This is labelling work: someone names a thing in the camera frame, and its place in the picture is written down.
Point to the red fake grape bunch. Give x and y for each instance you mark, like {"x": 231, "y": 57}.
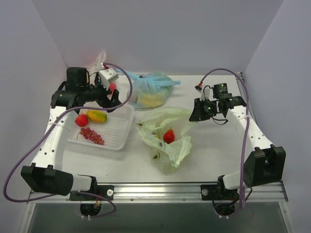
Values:
{"x": 90, "y": 135}

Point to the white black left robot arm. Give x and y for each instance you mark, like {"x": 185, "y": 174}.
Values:
{"x": 45, "y": 174}

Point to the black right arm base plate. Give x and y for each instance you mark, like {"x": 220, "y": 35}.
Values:
{"x": 218, "y": 191}

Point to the white perforated plastic basket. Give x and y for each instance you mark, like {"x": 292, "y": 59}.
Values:
{"x": 114, "y": 131}

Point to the red fake strawberry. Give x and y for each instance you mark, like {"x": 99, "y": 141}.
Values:
{"x": 81, "y": 120}

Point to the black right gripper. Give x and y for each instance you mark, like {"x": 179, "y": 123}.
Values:
{"x": 198, "y": 110}

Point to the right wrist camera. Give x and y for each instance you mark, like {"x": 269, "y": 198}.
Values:
{"x": 219, "y": 91}

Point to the aluminium front rail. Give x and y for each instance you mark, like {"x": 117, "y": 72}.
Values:
{"x": 188, "y": 192}

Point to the light green avocado plastic bag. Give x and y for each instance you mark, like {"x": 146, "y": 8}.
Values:
{"x": 166, "y": 157}

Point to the orange green fake mango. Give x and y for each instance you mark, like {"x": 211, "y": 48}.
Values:
{"x": 97, "y": 116}

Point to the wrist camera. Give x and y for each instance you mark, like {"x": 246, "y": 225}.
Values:
{"x": 108, "y": 76}
{"x": 219, "y": 91}

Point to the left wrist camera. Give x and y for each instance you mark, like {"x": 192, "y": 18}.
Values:
{"x": 108, "y": 76}

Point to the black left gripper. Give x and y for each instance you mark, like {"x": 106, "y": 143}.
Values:
{"x": 106, "y": 93}

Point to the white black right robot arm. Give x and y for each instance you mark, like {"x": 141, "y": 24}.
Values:
{"x": 263, "y": 162}

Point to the clear tied bag of fruits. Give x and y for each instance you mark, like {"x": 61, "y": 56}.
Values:
{"x": 95, "y": 67}

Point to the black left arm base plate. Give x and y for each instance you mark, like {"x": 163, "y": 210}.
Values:
{"x": 92, "y": 191}

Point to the blue tied plastic bag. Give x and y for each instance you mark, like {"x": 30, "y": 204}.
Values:
{"x": 150, "y": 90}

